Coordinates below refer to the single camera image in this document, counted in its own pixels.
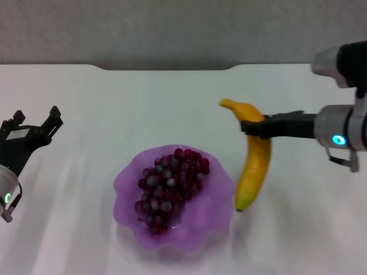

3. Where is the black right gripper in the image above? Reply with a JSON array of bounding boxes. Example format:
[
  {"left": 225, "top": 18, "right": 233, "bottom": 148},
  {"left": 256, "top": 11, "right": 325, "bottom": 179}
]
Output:
[{"left": 240, "top": 110, "right": 318, "bottom": 142}]

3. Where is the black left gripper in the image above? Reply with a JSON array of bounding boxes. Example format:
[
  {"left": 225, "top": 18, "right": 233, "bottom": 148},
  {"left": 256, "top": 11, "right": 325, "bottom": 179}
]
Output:
[{"left": 0, "top": 105, "right": 64, "bottom": 179}]

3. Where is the yellow banana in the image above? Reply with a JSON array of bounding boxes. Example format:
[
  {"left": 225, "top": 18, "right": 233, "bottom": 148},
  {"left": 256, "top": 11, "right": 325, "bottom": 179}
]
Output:
[{"left": 218, "top": 98, "right": 272, "bottom": 213}]

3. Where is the dark red grape bunch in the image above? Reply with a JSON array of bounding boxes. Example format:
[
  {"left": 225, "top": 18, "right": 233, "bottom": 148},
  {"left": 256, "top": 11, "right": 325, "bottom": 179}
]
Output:
[{"left": 134, "top": 147, "right": 211, "bottom": 236}]

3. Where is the purple wavy plastic bowl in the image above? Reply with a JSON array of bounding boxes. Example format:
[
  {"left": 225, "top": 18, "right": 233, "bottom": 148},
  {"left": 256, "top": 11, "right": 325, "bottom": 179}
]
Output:
[{"left": 113, "top": 144, "right": 237, "bottom": 254}]

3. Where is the left arm cable connector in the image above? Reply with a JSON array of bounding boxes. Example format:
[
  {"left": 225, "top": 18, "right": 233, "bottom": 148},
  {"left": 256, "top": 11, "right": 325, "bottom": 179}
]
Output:
[{"left": 0, "top": 181, "right": 24, "bottom": 224}]

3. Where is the arm cable connector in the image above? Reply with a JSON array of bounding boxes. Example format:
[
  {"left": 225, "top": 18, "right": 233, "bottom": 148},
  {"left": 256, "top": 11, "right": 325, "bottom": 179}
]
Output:
[
  {"left": 0, "top": 181, "right": 24, "bottom": 224},
  {"left": 326, "top": 145, "right": 360, "bottom": 173}
]

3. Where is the right arm cable connector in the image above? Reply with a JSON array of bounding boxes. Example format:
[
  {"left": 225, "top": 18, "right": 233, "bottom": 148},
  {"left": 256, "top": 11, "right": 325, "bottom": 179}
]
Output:
[{"left": 326, "top": 145, "right": 360, "bottom": 173}]

